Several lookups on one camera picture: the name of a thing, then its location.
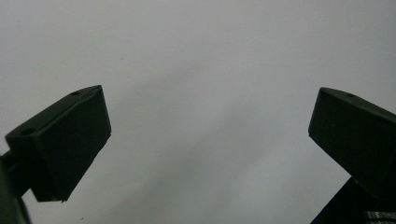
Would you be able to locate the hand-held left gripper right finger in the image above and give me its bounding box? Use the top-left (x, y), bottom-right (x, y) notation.
top-left (307, 87), bottom-right (396, 201)

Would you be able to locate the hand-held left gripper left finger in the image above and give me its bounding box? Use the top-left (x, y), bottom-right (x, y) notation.
top-left (4, 84), bottom-right (112, 203)

